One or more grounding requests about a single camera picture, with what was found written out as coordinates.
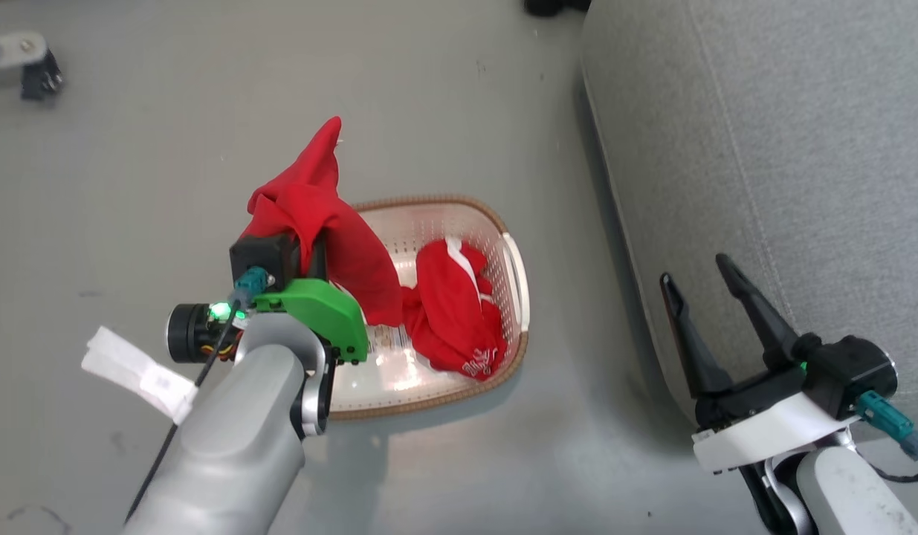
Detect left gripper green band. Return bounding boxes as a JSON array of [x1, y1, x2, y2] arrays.
[[252, 238, 370, 365]]

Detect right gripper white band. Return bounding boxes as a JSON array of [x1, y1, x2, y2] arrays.
[[659, 253, 861, 474]]

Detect red garment thin white stripes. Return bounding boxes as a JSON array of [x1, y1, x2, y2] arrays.
[[239, 117, 404, 328]]

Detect red garment broad white band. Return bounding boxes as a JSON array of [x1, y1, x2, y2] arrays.
[[401, 238, 508, 381]]

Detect white laundry basket brown rim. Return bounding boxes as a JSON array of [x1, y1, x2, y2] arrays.
[[321, 195, 531, 422]]

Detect white paper tag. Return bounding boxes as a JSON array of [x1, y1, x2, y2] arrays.
[[81, 327, 199, 425]]

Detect grey fabric sofa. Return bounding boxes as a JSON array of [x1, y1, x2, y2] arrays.
[[580, 0, 918, 447]]

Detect black caster wheel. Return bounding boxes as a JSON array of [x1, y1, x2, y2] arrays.
[[20, 48, 64, 102], [524, 0, 592, 18]]

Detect grey partition foot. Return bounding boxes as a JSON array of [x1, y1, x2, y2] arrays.
[[0, 31, 49, 75]]

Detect black cable teal plug left arm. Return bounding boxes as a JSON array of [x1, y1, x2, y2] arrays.
[[124, 266, 275, 522]]

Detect black cable teal plug arm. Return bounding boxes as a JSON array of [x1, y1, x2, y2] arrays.
[[124, 266, 275, 522], [855, 391, 918, 484]]

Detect black cable teal plug right arm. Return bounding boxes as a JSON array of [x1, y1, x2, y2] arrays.
[[855, 391, 918, 484]]

